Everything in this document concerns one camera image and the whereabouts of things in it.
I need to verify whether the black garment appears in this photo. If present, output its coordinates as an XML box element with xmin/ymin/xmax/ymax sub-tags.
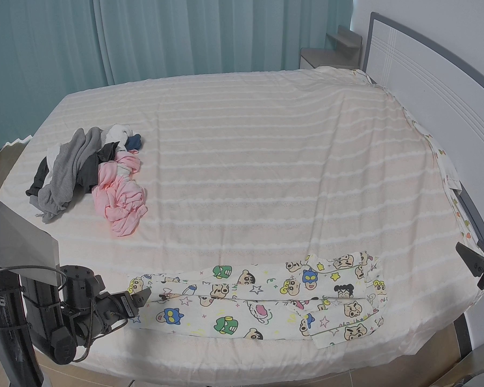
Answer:
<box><xmin>25</xmin><ymin>141</ymin><xmax>120</xmax><ymax>197</ymax></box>

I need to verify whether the grey bedside table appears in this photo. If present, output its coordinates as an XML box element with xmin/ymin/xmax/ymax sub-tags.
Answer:
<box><xmin>300</xmin><ymin>25</ymin><xmax>362</xmax><ymax>70</ymax></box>

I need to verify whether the pink garment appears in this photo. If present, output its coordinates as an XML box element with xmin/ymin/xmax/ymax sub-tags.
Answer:
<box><xmin>91</xmin><ymin>151</ymin><xmax>149</xmax><ymax>238</ymax></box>

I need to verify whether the blue-green curtain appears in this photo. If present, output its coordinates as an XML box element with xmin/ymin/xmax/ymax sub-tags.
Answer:
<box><xmin>91</xmin><ymin>0</ymin><xmax>355</xmax><ymax>88</ymax></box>
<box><xmin>0</xmin><ymin>0</ymin><xmax>107</xmax><ymax>150</ymax></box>

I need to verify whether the bed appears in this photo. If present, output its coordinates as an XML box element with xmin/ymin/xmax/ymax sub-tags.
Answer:
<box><xmin>0</xmin><ymin>12</ymin><xmax>484</xmax><ymax>383</ymax></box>

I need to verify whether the white garment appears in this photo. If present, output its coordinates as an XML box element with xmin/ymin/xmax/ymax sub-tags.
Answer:
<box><xmin>105</xmin><ymin>124</ymin><xmax>134</xmax><ymax>151</ymax></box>

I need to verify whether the white printed pyjama top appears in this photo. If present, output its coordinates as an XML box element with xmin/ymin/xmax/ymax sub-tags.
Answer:
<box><xmin>127</xmin><ymin>251</ymin><xmax>388</xmax><ymax>350</ymax></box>

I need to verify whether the grey garment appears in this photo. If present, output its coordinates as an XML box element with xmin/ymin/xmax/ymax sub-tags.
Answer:
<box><xmin>34</xmin><ymin>127</ymin><xmax>105</xmax><ymax>223</ymax></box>

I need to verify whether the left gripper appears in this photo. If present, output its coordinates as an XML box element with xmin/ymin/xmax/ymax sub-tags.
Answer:
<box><xmin>105</xmin><ymin>289</ymin><xmax>152</xmax><ymax>320</ymax></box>

